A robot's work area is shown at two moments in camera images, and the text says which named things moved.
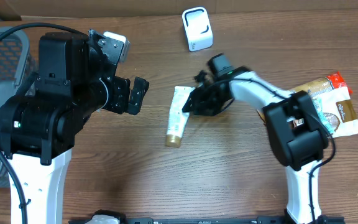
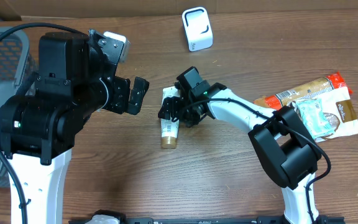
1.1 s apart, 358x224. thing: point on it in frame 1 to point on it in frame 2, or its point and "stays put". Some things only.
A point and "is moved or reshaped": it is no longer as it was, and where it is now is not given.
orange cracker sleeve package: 334,81 stays put
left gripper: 122,94 stays put
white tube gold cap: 178,117 is moved or reshaped
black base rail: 318,219 stays put
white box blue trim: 197,28 stays put
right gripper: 207,97 to 175,106
